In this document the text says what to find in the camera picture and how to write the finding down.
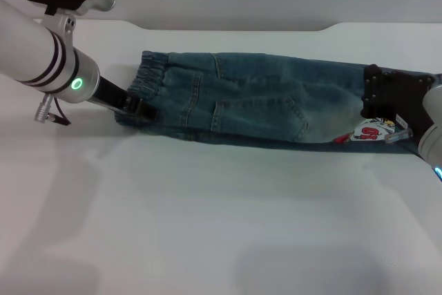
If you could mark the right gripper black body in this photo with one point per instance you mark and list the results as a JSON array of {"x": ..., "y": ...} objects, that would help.
[{"x": 397, "y": 94}]

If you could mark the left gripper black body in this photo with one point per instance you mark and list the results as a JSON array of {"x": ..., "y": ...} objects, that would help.
[{"x": 110, "y": 96}]

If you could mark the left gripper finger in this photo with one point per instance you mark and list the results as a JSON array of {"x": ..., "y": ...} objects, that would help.
[{"x": 143, "y": 110}]

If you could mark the blue denim shorts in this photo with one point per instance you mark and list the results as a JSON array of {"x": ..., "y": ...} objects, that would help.
[{"x": 259, "y": 98}]

